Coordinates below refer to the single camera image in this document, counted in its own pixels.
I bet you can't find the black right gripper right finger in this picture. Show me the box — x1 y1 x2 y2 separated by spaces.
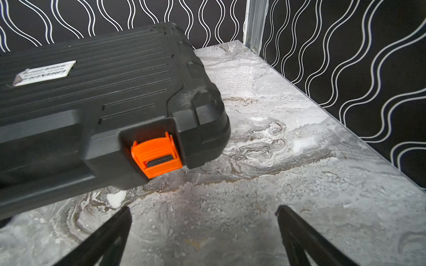
275 205 357 266

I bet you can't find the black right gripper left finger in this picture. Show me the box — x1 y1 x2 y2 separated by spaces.
56 207 132 266

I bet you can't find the black plastic tool case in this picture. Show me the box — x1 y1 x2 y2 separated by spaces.
1 23 231 219

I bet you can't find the aluminium frame post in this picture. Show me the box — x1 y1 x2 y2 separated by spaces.
243 0 268 55

